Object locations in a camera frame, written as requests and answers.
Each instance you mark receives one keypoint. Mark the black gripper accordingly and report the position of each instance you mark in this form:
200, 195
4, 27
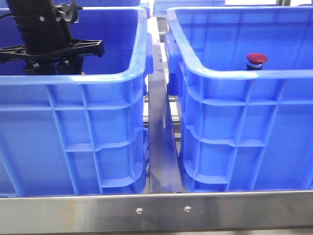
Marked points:
49, 48

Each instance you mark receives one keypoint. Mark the red push button tall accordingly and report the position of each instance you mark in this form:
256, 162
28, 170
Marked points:
255, 61

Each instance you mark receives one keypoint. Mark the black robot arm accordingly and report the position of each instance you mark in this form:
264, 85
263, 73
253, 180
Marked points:
32, 11

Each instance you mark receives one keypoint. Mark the blue bin with buttons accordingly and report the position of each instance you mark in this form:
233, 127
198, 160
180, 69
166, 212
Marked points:
79, 134

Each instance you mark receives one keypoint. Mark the blue bin back row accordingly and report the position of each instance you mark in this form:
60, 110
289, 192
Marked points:
160, 6

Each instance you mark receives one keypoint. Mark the steel divider bar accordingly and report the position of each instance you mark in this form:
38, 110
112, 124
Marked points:
163, 166

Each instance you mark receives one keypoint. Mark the blue empty target bin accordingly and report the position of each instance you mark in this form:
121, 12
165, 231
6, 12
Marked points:
243, 130

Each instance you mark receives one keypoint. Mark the steel shelf front rail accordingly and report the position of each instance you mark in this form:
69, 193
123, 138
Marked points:
157, 212

